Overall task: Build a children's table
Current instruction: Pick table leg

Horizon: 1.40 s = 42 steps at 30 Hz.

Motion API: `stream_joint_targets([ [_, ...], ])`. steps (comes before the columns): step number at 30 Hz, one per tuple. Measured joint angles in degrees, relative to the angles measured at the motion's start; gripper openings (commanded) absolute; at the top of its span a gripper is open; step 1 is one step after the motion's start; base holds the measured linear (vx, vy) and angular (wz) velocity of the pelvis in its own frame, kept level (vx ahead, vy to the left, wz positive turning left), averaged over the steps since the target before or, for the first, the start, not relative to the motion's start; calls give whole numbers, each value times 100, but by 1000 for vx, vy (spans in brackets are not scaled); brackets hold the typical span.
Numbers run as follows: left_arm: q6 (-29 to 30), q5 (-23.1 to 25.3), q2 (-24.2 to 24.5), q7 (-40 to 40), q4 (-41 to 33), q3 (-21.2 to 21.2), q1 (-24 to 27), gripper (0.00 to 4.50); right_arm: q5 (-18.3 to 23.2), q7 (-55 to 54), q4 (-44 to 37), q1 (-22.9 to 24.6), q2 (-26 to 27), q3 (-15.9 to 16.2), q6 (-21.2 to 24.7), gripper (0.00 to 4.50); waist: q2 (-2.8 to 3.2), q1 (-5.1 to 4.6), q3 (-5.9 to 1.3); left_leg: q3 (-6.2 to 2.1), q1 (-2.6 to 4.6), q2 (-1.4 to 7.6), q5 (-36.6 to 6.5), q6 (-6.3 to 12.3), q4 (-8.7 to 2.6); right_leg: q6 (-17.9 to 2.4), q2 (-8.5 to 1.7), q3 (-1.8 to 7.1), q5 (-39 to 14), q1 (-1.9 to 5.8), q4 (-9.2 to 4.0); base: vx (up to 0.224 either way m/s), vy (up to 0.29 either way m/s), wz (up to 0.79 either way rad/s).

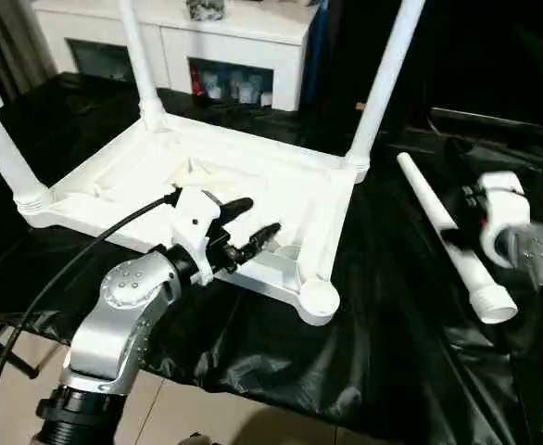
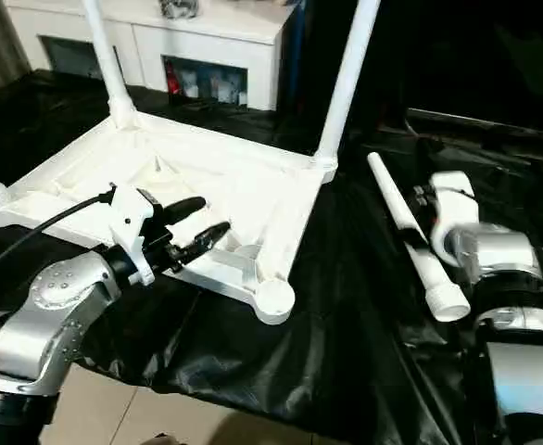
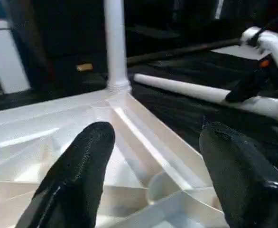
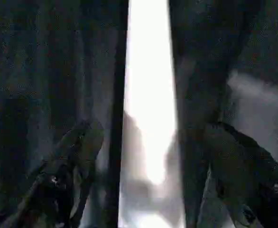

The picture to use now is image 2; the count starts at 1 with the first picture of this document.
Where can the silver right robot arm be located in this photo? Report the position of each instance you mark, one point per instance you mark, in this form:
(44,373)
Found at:
(503,269)

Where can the dark robot torso part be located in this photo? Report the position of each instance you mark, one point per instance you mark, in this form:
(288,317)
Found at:
(160,439)

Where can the small grey cabinet ornament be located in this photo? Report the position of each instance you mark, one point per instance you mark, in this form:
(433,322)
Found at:
(180,8)

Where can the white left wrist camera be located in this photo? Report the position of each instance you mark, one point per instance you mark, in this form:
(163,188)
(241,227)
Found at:
(132,227)

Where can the black plastic mat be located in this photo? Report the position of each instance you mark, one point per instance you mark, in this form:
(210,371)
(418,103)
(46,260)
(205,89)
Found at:
(346,352)

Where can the white glass-door cabinet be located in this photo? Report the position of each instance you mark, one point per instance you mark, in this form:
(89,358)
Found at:
(225,37)

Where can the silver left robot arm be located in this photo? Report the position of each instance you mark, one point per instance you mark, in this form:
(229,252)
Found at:
(49,315)

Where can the black flat screen television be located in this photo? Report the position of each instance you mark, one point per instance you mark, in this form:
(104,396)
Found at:
(494,56)

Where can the white plastic table top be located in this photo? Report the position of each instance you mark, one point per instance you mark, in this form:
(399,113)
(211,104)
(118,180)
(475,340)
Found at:
(244,185)

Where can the red bottle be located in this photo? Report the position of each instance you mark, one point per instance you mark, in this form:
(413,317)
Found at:
(172,82)

